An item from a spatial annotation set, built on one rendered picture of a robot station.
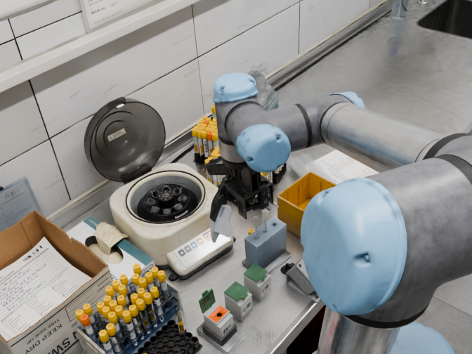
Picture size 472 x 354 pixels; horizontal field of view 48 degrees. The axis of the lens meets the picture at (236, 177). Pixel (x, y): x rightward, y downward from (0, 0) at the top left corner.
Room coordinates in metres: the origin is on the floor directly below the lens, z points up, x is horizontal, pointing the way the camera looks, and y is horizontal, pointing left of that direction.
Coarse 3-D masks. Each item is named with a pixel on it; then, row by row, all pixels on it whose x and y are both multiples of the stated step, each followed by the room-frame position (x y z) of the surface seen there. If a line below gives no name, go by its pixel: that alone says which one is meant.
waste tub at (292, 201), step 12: (300, 180) 1.04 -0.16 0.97; (312, 180) 1.06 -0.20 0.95; (324, 180) 1.03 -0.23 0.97; (288, 192) 1.01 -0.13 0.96; (300, 192) 1.04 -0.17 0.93; (312, 192) 1.06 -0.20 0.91; (288, 204) 0.96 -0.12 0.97; (300, 204) 1.04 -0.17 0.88; (288, 216) 0.96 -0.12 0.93; (300, 216) 0.93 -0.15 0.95; (288, 228) 0.96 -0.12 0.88; (300, 228) 0.93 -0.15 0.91
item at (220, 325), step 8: (216, 304) 0.68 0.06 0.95; (208, 312) 0.67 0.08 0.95; (216, 312) 0.66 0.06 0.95; (224, 312) 0.66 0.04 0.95; (208, 320) 0.65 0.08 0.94; (216, 320) 0.64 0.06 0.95; (224, 320) 0.65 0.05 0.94; (232, 320) 0.66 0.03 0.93; (208, 328) 0.66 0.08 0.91; (216, 328) 0.64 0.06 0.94; (224, 328) 0.64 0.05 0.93
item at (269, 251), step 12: (264, 228) 0.87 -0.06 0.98; (276, 228) 0.87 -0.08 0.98; (252, 240) 0.84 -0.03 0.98; (264, 240) 0.83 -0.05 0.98; (276, 240) 0.86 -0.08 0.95; (252, 252) 0.83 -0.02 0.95; (264, 252) 0.83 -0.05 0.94; (276, 252) 0.86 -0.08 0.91; (288, 252) 0.87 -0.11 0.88; (252, 264) 0.83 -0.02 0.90; (264, 264) 0.83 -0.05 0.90; (276, 264) 0.84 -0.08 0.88
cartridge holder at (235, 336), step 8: (200, 328) 0.67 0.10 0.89; (232, 328) 0.65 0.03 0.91; (208, 336) 0.65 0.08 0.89; (216, 336) 0.63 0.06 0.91; (224, 336) 0.63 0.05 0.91; (232, 336) 0.65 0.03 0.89; (240, 336) 0.65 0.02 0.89; (216, 344) 0.63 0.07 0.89; (224, 344) 0.63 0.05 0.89; (232, 344) 0.63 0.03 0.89; (224, 352) 0.62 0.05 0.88
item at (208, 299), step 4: (204, 292) 0.68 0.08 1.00; (208, 292) 0.69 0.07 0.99; (212, 292) 0.69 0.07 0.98; (204, 296) 0.68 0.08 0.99; (208, 296) 0.68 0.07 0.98; (212, 296) 0.69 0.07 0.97; (200, 300) 0.67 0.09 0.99; (204, 300) 0.67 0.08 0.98; (208, 300) 0.68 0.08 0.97; (212, 300) 0.69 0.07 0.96; (200, 304) 0.67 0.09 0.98; (204, 304) 0.67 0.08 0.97; (208, 304) 0.68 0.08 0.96; (212, 304) 0.68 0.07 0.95; (204, 308) 0.67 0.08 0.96; (208, 308) 0.67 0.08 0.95; (204, 312) 0.67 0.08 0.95
